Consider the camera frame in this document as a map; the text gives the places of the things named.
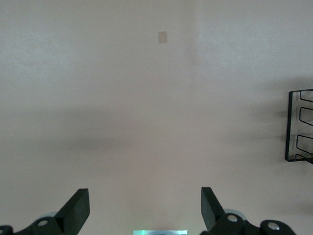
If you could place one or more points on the brown table cover sheet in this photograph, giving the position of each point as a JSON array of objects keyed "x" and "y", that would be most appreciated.
[{"x": 122, "y": 98}]

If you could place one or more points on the small brown tape patch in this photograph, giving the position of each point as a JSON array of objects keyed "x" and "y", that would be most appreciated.
[{"x": 162, "y": 37}]

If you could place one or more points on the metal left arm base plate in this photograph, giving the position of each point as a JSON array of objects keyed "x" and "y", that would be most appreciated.
[{"x": 160, "y": 232}]

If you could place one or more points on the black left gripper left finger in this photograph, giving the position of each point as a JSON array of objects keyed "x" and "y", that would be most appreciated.
[{"x": 71, "y": 215}]

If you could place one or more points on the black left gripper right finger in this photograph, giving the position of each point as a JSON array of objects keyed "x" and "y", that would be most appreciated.
[{"x": 212, "y": 215}]

